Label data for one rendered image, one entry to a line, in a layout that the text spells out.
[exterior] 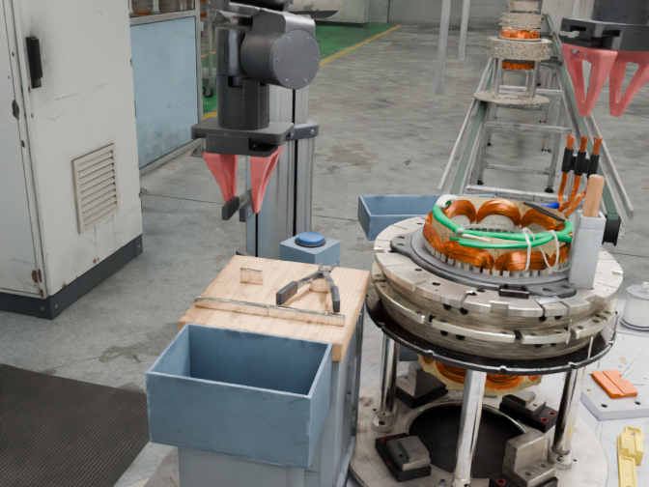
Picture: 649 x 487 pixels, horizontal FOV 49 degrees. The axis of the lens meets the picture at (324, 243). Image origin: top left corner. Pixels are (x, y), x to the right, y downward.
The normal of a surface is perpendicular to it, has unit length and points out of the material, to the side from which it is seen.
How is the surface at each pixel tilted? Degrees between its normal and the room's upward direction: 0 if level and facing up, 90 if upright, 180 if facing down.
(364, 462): 0
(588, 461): 0
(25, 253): 91
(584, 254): 90
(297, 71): 89
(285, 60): 89
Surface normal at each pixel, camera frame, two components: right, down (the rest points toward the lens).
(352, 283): 0.04, -0.93
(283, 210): 0.62, 0.32
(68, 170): 0.96, 0.14
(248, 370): -0.21, 0.36
